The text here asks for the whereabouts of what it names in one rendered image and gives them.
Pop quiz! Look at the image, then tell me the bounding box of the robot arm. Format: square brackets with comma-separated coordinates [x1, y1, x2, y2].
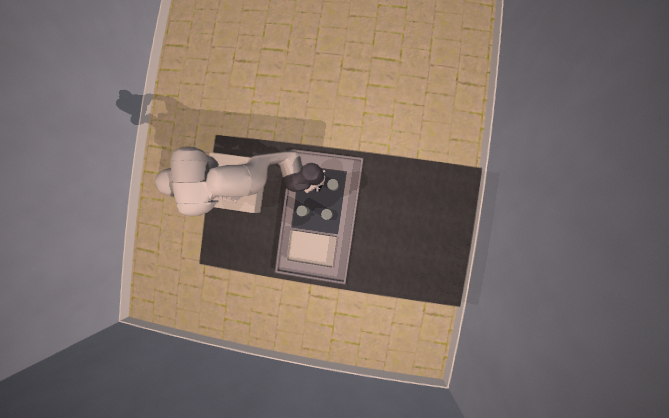
[155, 147, 325, 216]

